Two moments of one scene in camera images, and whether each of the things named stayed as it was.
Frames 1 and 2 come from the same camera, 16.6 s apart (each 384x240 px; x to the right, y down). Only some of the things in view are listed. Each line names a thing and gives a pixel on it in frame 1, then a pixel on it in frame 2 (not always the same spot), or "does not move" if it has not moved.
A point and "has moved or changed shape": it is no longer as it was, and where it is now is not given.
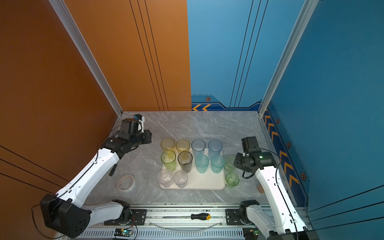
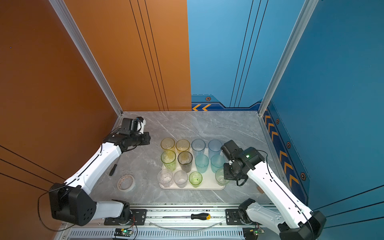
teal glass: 201,161 does not move
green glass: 168,158 does not move
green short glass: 232,179 has moved or changed shape
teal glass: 217,162 does not move
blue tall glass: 215,146 does not move
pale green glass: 229,160 has moved or changed shape
